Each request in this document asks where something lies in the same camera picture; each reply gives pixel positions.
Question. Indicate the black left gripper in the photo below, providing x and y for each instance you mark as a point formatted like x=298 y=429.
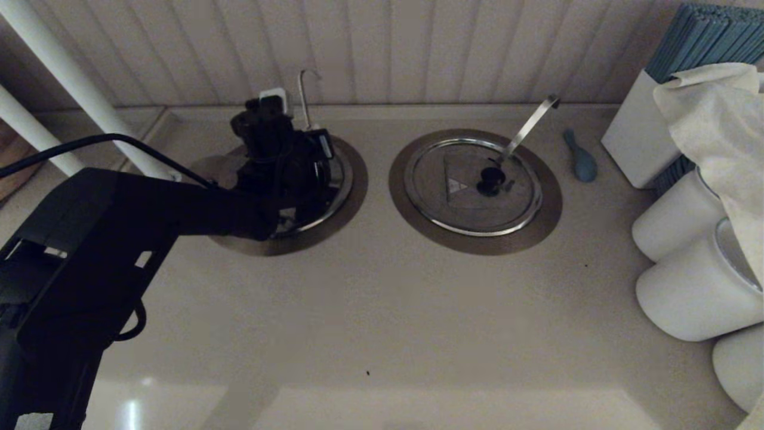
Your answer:
x=286 y=173

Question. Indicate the steel hinged lid black knob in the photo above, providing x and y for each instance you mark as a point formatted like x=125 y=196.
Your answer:
x=455 y=209
x=340 y=179

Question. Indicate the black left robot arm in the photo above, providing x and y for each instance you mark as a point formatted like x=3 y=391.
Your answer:
x=89 y=251

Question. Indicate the small blue spoon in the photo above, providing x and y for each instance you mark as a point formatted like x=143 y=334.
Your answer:
x=584 y=166

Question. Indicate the round bronze well rim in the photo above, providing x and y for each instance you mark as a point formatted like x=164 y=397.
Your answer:
x=478 y=246
x=358 y=197

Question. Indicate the round wooden board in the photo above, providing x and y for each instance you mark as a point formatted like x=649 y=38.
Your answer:
x=15 y=173

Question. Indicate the blue ribbed pack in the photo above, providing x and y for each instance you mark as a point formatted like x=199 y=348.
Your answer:
x=671 y=177

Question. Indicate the white cylinder container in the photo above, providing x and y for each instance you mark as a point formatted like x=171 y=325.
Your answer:
x=689 y=294
x=671 y=222
x=739 y=367

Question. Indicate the blue straw bundle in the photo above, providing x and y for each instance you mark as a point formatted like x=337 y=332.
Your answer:
x=707 y=40

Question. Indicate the white crumpled cloth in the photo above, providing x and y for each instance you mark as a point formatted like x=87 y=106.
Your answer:
x=719 y=131

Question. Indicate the thick white post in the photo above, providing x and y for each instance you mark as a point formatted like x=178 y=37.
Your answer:
x=59 y=65

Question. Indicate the thin white post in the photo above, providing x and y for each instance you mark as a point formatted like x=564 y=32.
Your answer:
x=36 y=134

